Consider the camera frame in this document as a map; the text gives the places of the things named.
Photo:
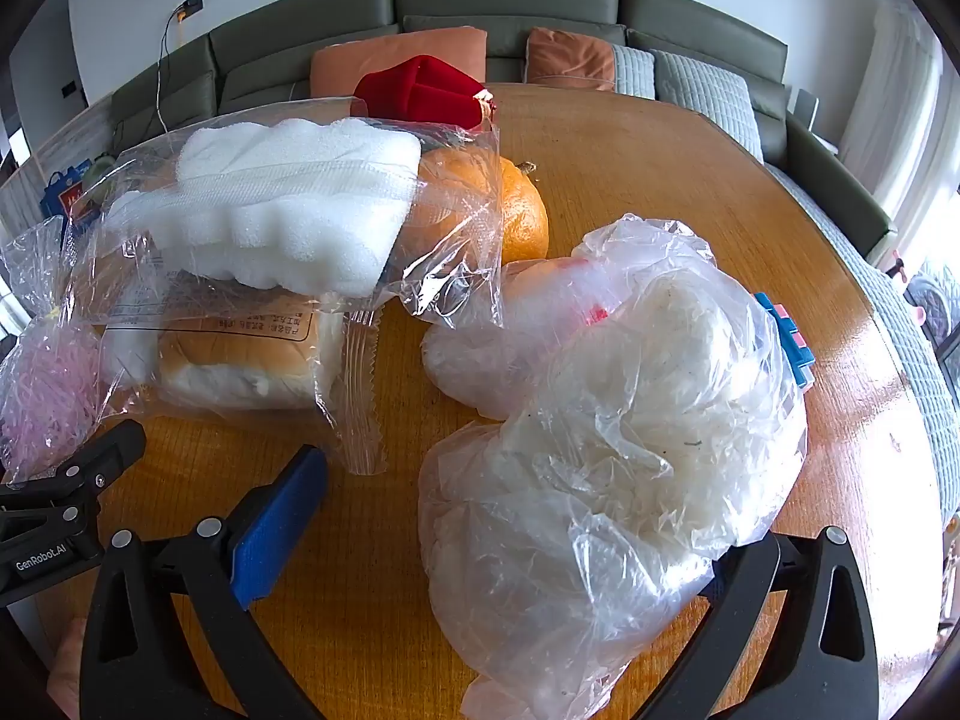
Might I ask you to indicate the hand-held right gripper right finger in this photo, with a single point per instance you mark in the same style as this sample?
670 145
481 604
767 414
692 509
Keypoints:
810 615

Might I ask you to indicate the blue and pink puzzle cube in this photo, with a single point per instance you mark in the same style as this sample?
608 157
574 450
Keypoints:
791 341

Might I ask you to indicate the small white plastic bag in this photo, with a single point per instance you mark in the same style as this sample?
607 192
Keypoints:
487 345

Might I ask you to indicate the grey quilted sofa cover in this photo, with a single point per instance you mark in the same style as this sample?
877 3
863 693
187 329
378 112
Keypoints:
892 330

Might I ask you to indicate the black wall device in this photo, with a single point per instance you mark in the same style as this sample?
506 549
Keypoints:
190 7

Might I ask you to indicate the green sofa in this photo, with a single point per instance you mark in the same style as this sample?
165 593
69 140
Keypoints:
525 7

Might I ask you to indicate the white foam padding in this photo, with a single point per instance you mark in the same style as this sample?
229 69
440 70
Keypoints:
292 195

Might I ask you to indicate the bread bun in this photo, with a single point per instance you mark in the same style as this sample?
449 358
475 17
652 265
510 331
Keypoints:
232 360

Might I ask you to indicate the green soft toy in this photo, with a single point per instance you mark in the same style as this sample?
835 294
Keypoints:
99 167

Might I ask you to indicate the bag of pink shreds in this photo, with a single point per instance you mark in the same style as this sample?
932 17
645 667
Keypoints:
45 382

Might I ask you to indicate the blue printed bag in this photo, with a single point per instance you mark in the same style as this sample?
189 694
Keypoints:
67 191

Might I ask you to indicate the clear bag with foam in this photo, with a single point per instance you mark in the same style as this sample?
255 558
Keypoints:
450 255

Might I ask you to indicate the red velvet box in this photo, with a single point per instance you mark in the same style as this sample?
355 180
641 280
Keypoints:
412 94

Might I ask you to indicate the small orange cushion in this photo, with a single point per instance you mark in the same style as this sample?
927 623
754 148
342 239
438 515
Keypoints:
570 56

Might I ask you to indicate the large clear plastic bag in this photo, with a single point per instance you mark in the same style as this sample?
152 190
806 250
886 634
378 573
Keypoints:
615 465

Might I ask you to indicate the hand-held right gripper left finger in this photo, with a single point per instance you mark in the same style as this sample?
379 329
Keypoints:
277 532

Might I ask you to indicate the wide grey quilted cushion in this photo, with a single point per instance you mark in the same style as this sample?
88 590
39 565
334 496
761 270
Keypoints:
705 97

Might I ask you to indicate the orange fruit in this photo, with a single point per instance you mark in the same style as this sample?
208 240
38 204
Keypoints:
525 217

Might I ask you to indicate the person's left hand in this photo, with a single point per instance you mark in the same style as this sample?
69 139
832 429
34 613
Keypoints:
69 664

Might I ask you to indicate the white curtain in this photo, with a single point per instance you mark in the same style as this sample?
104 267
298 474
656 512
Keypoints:
892 105

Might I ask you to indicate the narrow grey quilted cushion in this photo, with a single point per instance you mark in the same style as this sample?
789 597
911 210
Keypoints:
634 71

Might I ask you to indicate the large orange cushion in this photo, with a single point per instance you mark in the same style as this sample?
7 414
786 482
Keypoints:
420 52

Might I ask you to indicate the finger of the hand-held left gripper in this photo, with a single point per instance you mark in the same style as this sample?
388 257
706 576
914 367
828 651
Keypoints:
90 457
45 532

